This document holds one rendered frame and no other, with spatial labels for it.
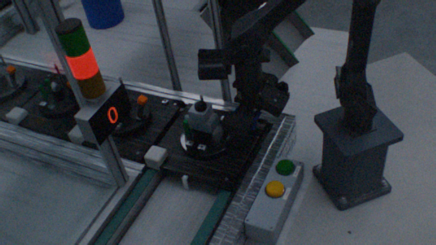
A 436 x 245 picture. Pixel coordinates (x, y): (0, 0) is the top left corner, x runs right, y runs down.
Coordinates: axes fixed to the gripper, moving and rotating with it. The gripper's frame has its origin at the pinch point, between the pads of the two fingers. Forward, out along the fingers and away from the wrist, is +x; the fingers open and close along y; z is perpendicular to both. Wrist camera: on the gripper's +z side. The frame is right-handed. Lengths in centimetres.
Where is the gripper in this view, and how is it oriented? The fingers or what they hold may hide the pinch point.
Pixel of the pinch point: (252, 117)
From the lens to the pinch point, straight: 104.8
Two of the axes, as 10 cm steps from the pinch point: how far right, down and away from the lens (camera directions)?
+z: 8.8, 2.4, -4.0
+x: 1.2, 7.1, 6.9
